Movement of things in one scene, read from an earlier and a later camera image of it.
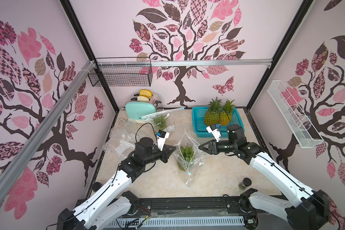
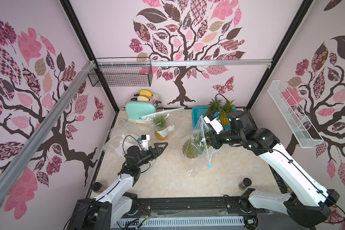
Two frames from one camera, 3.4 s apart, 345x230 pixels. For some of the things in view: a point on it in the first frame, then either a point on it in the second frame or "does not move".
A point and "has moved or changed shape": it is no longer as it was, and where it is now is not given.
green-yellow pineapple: [212, 116] does not move
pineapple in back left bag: [160, 121] does not move
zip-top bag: [189, 155] has moved or changed shape
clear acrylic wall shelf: [304, 130] does not move
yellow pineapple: [225, 113] does not move
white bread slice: [142, 98] does not move
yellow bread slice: [146, 93] does not move
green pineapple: [187, 153] -> [194, 147]
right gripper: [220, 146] -> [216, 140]
